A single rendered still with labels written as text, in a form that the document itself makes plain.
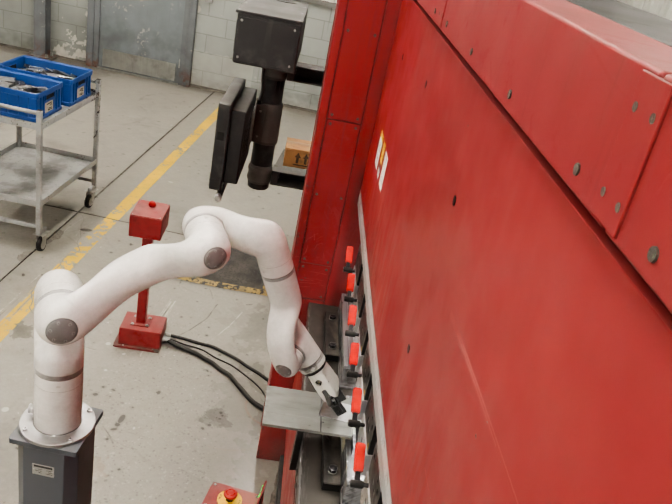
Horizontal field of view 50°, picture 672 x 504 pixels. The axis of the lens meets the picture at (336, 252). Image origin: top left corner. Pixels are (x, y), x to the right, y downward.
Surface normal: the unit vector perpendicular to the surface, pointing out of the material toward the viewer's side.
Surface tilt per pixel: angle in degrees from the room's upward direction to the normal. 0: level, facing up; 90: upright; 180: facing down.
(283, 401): 0
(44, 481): 90
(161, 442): 0
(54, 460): 90
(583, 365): 90
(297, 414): 0
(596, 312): 90
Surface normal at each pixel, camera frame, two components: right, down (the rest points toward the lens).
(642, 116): -0.98, -0.16
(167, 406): 0.18, -0.88
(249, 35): -0.01, 0.44
